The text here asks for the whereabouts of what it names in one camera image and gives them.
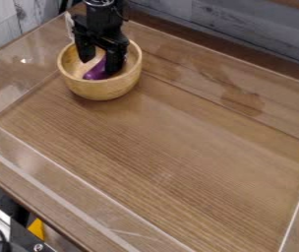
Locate clear acrylic barrier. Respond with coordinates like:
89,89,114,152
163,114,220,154
0,127,194,252
124,20,299,139

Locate clear acrylic corner bracket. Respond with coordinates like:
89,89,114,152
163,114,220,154
64,12,75,42

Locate yellow black device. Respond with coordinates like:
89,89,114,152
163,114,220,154
9,220,56,252

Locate clear acrylic front barrier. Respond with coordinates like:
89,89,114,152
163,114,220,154
0,127,194,252

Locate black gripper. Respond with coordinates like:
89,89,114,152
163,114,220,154
72,0,130,75

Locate purple toy eggplant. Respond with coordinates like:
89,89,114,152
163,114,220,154
83,58,111,80

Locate clear acrylic back barrier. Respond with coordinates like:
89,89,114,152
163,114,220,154
124,20,299,139

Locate brown wooden bowl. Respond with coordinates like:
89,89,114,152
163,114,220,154
56,40,143,100

